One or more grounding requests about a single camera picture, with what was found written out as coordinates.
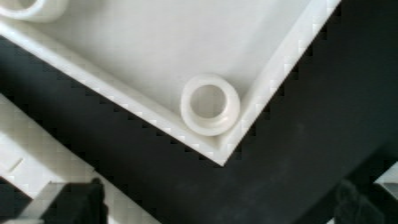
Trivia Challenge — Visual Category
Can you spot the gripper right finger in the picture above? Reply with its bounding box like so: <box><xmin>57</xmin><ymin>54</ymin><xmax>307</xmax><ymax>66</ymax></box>
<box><xmin>334</xmin><ymin>180</ymin><xmax>398</xmax><ymax>224</ymax></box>

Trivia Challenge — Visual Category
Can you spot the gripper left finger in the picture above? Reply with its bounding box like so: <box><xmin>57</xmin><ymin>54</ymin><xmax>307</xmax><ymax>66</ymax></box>
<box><xmin>41</xmin><ymin>178</ymin><xmax>108</xmax><ymax>224</ymax></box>

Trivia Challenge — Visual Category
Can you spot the white square table top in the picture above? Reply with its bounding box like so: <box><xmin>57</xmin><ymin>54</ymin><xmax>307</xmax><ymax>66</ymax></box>
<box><xmin>0</xmin><ymin>0</ymin><xmax>341</xmax><ymax>163</ymax></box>

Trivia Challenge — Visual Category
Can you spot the white U-shaped fence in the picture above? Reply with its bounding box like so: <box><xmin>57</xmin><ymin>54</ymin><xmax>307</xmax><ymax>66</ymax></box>
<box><xmin>0</xmin><ymin>94</ymin><xmax>160</xmax><ymax>224</ymax></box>

